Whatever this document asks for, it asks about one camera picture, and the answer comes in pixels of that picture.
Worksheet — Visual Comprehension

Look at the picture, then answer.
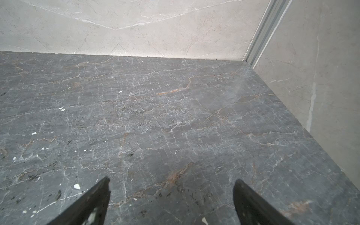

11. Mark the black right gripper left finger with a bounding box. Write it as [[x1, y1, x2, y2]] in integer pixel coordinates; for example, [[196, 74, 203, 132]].
[[48, 176, 111, 225]]

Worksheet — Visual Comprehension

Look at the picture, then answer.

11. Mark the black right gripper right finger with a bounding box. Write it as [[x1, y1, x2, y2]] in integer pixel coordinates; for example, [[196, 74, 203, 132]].
[[233, 179, 294, 225]]

